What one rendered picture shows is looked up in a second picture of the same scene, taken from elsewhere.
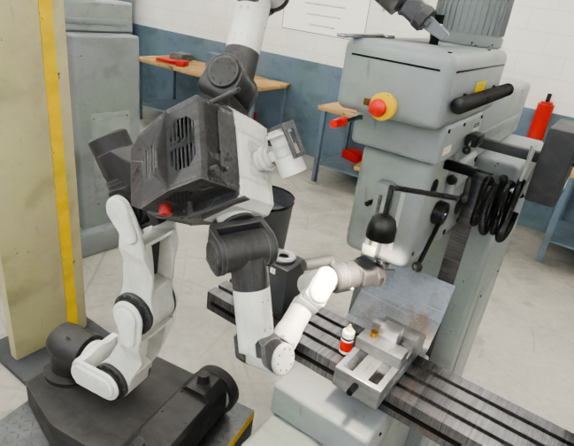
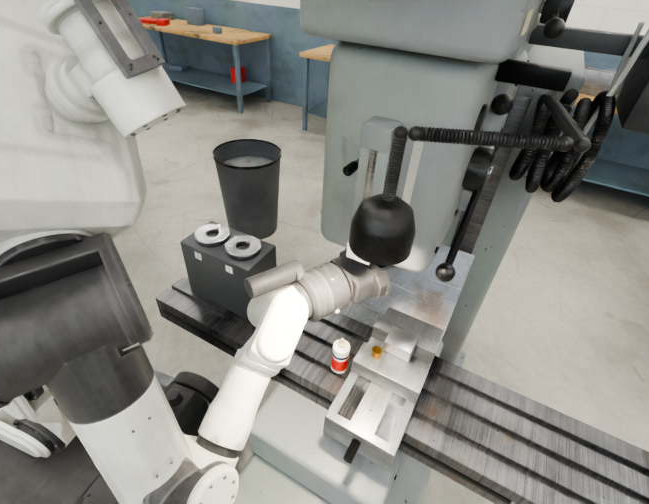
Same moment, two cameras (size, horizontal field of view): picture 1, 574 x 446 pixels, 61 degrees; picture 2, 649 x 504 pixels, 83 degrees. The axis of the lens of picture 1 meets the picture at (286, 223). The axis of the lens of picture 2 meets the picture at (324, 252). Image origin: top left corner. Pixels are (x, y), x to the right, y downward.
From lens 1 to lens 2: 0.80 m
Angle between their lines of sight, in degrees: 14
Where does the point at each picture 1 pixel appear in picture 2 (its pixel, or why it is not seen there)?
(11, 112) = not seen: outside the picture
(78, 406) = (9, 464)
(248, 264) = (65, 370)
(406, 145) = (428, 20)
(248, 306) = (100, 448)
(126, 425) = (74, 481)
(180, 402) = not seen: hidden behind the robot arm
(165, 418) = not seen: hidden behind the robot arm
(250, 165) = (36, 110)
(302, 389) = (286, 430)
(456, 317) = (475, 290)
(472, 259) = (500, 221)
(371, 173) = (351, 107)
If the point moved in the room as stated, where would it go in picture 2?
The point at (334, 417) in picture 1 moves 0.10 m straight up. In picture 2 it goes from (331, 473) to (335, 452)
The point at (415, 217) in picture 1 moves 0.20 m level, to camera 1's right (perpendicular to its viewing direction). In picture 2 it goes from (443, 188) to (585, 191)
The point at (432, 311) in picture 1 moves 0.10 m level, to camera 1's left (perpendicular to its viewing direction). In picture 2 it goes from (445, 289) to (411, 289)
